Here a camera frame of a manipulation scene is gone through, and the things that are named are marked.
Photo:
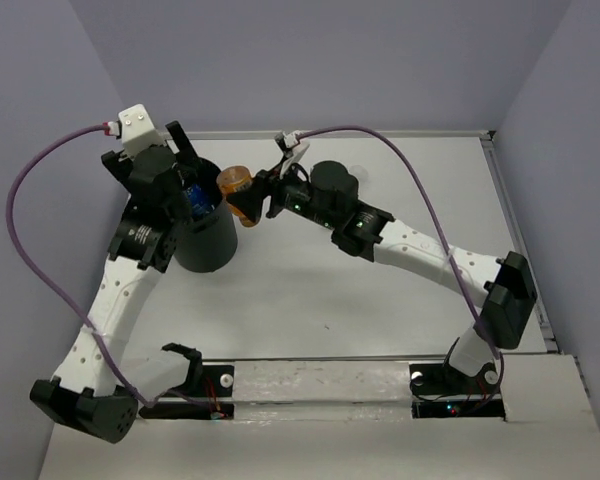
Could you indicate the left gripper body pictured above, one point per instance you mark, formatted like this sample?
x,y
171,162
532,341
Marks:
x,y
120,165

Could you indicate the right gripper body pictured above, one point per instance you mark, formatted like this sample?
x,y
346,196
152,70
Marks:
x,y
290,192

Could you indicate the orange juice bottle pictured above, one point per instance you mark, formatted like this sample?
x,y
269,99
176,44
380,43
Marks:
x,y
233,180

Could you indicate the blue label plastic bottle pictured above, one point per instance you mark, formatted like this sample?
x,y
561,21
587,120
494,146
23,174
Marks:
x,y
200,202

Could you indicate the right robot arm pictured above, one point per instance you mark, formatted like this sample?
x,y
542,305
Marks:
x,y
501,289

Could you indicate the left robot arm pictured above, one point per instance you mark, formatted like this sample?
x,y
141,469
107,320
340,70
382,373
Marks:
x,y
89,392

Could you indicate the black cylindrical bin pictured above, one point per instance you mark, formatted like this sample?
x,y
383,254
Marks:
x,y
208,244

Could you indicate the clear empty plastic bottle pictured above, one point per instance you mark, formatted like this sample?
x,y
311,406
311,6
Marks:
x,y
360,173

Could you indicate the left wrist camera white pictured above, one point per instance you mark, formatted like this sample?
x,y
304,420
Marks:
x,y
135,130

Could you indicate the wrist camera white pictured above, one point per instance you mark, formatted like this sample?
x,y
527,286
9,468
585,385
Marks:
x,y
293,149
135,130

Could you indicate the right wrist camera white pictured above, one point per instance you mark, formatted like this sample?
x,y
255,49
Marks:
x,y
293,149

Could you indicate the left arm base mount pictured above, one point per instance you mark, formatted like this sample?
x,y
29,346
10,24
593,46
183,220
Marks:
x,y
209,398

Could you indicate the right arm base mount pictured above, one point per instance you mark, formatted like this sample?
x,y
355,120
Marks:
x,y
455,400

